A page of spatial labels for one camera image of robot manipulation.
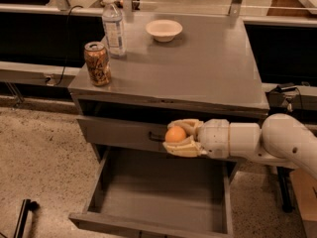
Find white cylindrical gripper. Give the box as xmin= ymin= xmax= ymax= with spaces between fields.
xmin=162 ymin=119 xmax=230 ymax=159

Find orange fruit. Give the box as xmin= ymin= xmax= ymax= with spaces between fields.
xmin=165 ymin=126 xmax=186 ymax=143

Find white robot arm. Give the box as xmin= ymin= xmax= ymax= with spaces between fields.
xmin=163 ymin=114 xmax=317 ymax=178

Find grey metal drawer cabinet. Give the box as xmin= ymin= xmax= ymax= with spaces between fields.
xmin=67 ymin=11 xmax=270 ymax=183

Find open grey bottom drawer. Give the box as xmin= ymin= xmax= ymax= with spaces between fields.
xmin=69 ymin=148 xmax=233 ymax=238

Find grey middle drawer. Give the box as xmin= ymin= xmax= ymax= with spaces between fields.
xmin=76 ymin=114 xmax=259 ymax=164

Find black metal leg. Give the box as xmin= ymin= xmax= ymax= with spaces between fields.
xmin=276 ymin=167 xmax=293 ymax=213

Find white paper bowl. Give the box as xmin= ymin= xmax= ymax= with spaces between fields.
xmin=146 ymin=20 xmax=182 ymax=43

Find patterned drink can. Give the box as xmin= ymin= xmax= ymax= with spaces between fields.
xmin=84 ymin=42 xmax=111 ymax=86

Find brown cardboard box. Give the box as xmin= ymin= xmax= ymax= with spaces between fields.
xmin=290 ymin=169 xmax=317 ymax=238

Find clear plastic water bottle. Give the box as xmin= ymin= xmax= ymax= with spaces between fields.
xmin=102 ymin=0 xmax=126 ymax=58

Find black cable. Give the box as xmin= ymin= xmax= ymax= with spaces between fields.
xmin=53 ymin=4 xmax=85 ymax=87

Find black handle bottom left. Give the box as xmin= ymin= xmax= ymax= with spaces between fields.
xmin=13 ymin=199 xmax=39 ymax=238

